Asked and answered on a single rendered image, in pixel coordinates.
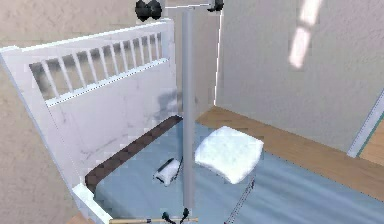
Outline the white remote control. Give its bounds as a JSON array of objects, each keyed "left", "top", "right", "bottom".
[{"left": 152, "top": 156, "right": 184, "bottom": 187}]

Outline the white bed with blue mattress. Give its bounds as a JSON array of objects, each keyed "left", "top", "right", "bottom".
[{"left": 0, "top": 18, "right": 384, "bottom": 224}]

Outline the white pillow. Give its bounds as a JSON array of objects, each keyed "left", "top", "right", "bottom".
[{"left": 194, "top": 125, "right": 265, "bottom": 185}]

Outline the grey pole with black handles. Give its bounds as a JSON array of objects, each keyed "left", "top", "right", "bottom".
[{"left": 134, "top": 0, "right": 225, "bottom": 224}]

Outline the thin dark stick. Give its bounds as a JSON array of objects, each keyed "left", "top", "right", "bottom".
[{"left": 224, "top": 174, "right": 257, "bottom": 224}]

